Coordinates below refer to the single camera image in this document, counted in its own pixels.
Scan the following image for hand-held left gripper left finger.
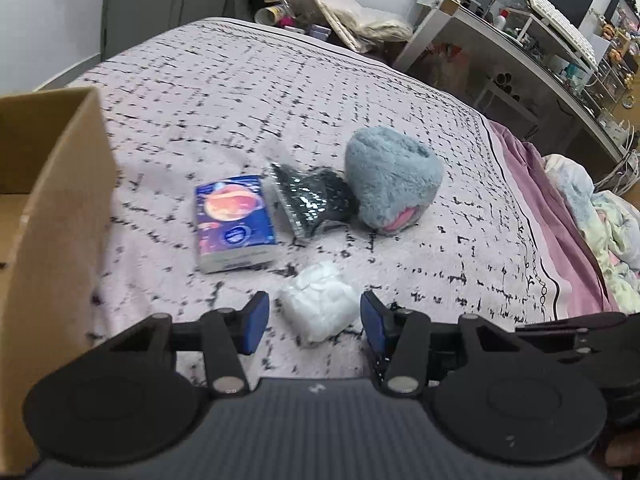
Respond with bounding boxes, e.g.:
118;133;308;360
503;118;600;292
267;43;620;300
106;291;271;396

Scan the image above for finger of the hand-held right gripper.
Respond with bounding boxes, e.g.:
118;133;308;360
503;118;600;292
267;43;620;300
515;311;630;337
547;332;640;365

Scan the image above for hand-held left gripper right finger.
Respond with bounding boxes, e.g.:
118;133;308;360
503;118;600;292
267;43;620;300
360;290;523;397

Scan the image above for white plastic cotton pack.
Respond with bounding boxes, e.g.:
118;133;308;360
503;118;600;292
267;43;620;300
279;260;362;345

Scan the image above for brown cardboard box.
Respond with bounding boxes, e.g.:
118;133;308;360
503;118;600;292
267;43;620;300
0;86;121;476

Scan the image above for pastel fluffy blanket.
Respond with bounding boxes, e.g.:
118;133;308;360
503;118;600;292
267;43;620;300
542;152;640;313

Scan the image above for blue tissue pack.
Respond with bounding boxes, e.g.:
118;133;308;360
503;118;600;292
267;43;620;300
195;175;278;275

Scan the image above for pink bed sheet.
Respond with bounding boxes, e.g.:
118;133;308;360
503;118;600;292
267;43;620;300
487;120;621;322

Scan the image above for black sequined cloth in plastic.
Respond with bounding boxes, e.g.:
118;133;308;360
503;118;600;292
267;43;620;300
265;156;360;247

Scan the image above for grey-blue fluffy plush slipper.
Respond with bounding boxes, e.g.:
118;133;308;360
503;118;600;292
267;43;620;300
345;126;442;235

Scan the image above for pink black-patterned bedspread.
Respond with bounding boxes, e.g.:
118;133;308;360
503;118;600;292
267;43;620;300
65;17;568;382

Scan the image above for teal bottle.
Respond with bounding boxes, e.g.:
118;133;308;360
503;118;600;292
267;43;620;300
565;62;589;92

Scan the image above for white desk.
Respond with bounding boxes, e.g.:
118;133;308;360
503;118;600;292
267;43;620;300
392;0;640;173

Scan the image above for white keyboard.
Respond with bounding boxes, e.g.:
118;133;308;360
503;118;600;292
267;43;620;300
523;0;597;62

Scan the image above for beige cloth bag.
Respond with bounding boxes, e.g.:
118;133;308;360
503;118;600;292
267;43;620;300
295;0;414;54

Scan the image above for paper tube cup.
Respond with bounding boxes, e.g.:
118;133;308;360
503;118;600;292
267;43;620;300
254;4;289;26

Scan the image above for small framed screen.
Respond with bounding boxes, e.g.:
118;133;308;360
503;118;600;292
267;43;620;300
602;0;640;43

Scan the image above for white cables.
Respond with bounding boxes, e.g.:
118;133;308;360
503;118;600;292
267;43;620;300
594;120;640;196

